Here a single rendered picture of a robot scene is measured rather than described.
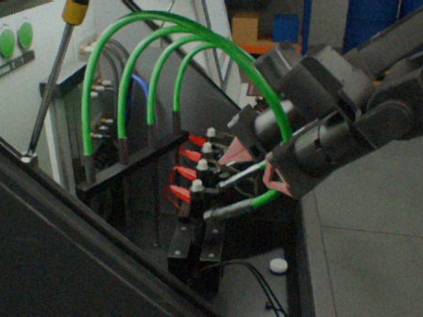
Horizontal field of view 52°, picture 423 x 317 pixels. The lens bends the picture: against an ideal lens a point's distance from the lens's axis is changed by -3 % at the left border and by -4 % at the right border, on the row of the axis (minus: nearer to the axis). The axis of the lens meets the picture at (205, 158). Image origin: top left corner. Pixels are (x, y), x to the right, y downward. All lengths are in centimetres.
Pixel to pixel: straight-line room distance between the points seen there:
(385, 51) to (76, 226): 50
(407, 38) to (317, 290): 46
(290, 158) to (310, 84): 11
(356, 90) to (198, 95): 64
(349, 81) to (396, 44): 26
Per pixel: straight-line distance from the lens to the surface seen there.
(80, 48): 98
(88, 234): 46
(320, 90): 47
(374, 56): 70
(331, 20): 726
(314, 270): 89
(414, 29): 74
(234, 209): 68
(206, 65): 108
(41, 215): 47
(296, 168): 55
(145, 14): 65
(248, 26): 614
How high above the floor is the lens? 152
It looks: 27 degrees down
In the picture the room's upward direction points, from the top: 1 degrees clockwise
